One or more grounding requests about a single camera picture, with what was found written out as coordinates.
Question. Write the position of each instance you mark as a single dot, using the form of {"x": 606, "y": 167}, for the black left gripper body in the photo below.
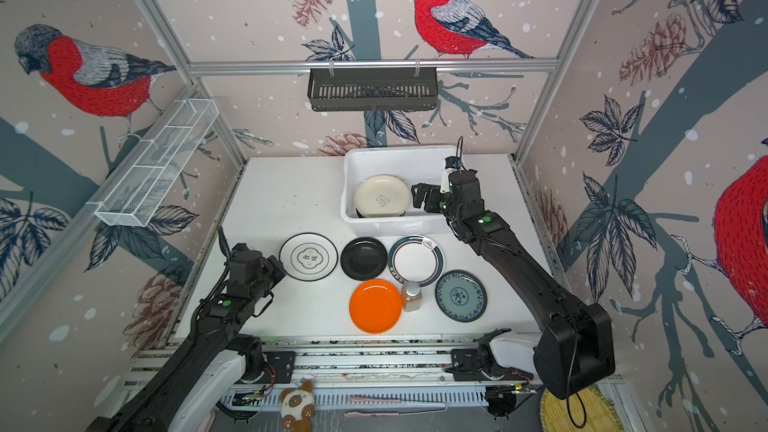
{"x": 271, "y": 272}

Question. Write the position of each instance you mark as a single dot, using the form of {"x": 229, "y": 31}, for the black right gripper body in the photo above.
{"x": 448, "y": 208}

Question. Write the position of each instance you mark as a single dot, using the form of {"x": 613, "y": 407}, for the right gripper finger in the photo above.
{"x": 433, "y": 204}
{"x": 421, "y": 190}

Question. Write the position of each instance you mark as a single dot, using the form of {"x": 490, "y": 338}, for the cream white large plate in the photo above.
{"x": 382, "y": 196}

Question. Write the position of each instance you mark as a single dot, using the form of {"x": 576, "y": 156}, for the white plate with black emblem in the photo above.
{"x": 308, "y": 257}

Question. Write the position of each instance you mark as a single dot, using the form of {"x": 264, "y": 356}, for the orange plate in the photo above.
{"x": 375, "y": 306}

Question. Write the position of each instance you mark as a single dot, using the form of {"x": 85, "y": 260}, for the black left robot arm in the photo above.
{"x": 213, "y": 357}

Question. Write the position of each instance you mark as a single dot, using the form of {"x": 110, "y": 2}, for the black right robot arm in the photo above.
{"x": 576, "y": 348}

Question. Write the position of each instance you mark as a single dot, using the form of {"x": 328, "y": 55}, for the white plastic bin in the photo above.
{"x": 413, "y": 165}

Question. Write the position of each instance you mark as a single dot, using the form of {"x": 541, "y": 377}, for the green rimmed white plate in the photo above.
{"x": 416, "y": 258}

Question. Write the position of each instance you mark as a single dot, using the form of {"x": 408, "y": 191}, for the teal patterned plate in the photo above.
{"x": 461, "y": 296}

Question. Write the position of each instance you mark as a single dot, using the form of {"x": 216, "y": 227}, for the small amber glass jar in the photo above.
{"x": 411, "y": 296}

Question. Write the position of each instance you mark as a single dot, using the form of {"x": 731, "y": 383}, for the black hanging basket shelf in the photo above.
{"x": 373, "y": 89}

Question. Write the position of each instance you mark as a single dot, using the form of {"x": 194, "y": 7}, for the brown white plush toy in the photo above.
{"x": 297, "y": 407}

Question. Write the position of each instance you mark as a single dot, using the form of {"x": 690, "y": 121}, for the pink tweezers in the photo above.
{"x": 363, "y": 406}

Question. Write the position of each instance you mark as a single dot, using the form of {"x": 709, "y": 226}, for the yellow woven bamboo tray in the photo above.
{"x": 587, "y": 410}

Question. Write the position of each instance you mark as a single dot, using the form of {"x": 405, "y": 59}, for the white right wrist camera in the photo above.
{"x": 452, "y": 164}

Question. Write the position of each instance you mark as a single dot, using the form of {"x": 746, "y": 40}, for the aluminium rail base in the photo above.
{"x": 434, "y": 367}

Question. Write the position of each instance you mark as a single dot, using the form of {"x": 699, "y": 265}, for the white wire mesh shelf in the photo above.
{"x": 141, "y": 190}

